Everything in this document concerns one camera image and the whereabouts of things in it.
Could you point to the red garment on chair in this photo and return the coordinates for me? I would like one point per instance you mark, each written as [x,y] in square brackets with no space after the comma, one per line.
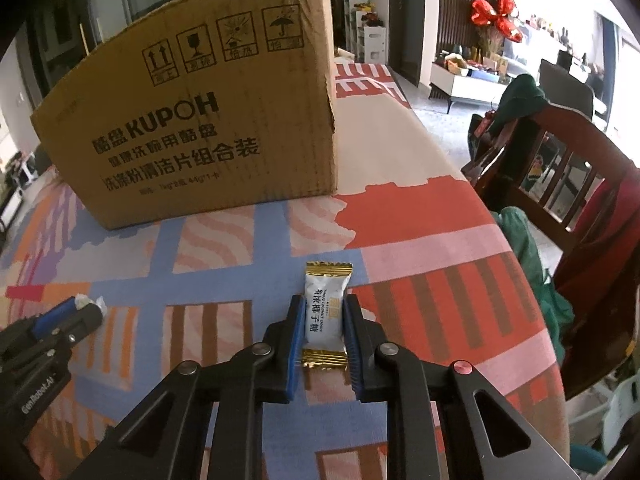
[598,277]

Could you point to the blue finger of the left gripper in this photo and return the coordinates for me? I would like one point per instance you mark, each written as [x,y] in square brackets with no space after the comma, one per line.
[40,325]
[17,351]

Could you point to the white gold candy packet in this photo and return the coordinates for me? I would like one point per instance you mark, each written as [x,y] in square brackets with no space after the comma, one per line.
[325,288]

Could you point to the green cloth on chair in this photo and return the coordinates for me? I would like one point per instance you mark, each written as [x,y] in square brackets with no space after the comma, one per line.
[557,312]

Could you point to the brown cardboard box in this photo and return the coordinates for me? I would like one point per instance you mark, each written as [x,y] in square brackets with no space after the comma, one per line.
[200,105]

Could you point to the dark wooden chair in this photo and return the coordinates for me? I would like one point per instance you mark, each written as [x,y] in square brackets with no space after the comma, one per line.
[548,164]

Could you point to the colourful patterned tablecloth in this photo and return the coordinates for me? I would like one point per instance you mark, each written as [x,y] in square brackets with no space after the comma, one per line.
[430,265]

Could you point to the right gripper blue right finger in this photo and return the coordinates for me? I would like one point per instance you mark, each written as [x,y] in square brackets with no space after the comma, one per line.
[442,421]

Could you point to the red foil balloon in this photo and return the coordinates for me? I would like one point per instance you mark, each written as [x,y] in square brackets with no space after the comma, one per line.
[485,14]

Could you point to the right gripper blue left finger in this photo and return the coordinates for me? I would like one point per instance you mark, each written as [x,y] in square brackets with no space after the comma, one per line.
[205,421]

